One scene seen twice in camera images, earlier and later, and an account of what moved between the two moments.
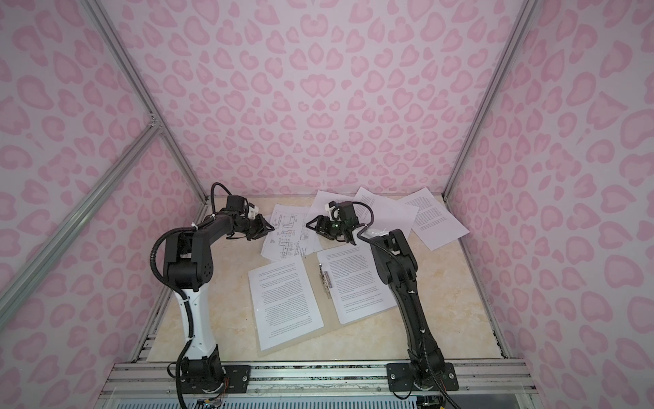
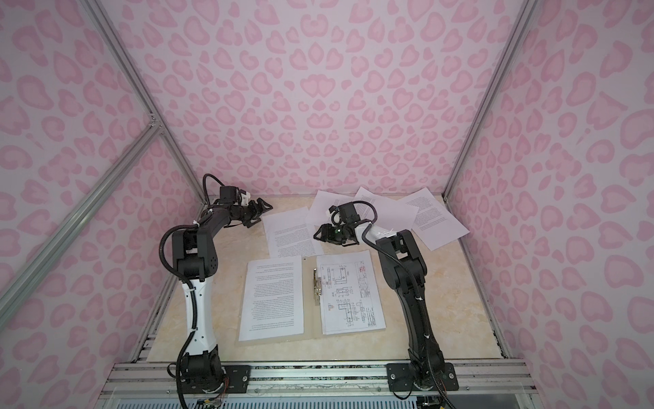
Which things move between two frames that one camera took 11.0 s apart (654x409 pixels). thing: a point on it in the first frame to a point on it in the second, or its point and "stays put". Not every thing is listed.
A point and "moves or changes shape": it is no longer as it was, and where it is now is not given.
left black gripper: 262,231 to 260,206
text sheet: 433,224 stays put
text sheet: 318,207 stays put
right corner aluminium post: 524,22 stays put
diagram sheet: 289,236 to 351,302
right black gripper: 321,227 stays put
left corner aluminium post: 140,90 stays put
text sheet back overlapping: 389,214 stays put
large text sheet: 283,302 moves or changes shape
